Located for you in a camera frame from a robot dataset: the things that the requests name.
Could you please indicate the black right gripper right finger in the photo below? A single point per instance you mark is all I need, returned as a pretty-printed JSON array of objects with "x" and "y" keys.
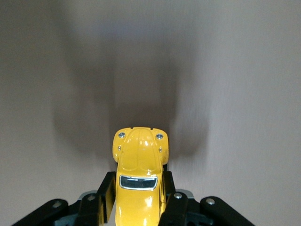
[{"x": 175, "y": 212}]

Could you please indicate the yellow beetle toy car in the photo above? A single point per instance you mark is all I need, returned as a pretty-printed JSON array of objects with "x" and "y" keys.
[{"x": 138, "y": 164}]

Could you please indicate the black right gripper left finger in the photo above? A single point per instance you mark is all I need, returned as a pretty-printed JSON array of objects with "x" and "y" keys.
[{"x": 94, "y": 212}]

